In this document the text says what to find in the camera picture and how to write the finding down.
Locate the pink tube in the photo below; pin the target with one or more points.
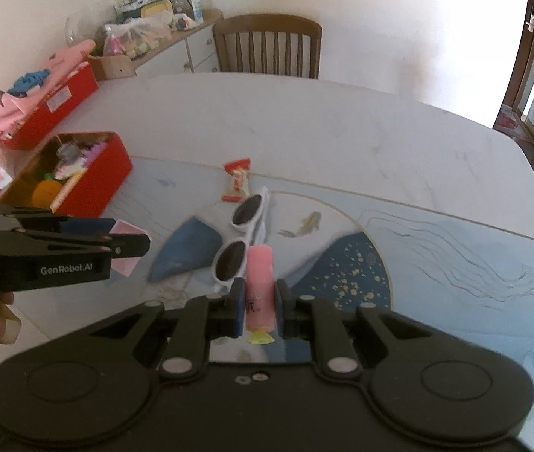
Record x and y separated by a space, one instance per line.
259 297

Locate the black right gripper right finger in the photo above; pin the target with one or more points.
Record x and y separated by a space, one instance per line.
348 345

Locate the red candy wrapper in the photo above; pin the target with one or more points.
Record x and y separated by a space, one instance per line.
237 188

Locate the white sideboard cabinet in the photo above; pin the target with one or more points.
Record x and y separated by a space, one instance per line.
190 51

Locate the red open tin box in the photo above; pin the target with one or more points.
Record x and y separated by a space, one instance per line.
96 188

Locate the orange fruit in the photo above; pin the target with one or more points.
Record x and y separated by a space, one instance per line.
45 192

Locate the white sunglasses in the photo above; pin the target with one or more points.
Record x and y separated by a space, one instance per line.
249 220

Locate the blue cloth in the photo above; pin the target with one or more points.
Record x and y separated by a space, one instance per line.
30 82

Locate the red flat box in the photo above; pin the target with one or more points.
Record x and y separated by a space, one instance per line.
76 88

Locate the pink plastic bag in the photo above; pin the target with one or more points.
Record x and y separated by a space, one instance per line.
39 100

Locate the wooden chair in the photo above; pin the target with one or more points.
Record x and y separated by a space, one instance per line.
270 44

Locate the white yellow bottle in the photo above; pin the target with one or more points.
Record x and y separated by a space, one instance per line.
66 190

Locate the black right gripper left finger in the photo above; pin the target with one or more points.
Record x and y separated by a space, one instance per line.
172 343

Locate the round silver lid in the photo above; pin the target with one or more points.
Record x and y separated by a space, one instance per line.
71 160

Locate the purple spiky ball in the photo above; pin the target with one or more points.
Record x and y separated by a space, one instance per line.
92 152

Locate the yellow blue container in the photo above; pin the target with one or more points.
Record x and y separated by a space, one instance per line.
146 8

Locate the pink card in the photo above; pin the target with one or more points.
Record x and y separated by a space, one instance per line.
130 244

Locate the glass bowl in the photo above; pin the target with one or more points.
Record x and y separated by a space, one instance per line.
81 26

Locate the clear plastic bag of items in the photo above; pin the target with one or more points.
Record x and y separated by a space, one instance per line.
136 37

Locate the wooden tray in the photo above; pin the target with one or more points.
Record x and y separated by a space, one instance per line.
111 67

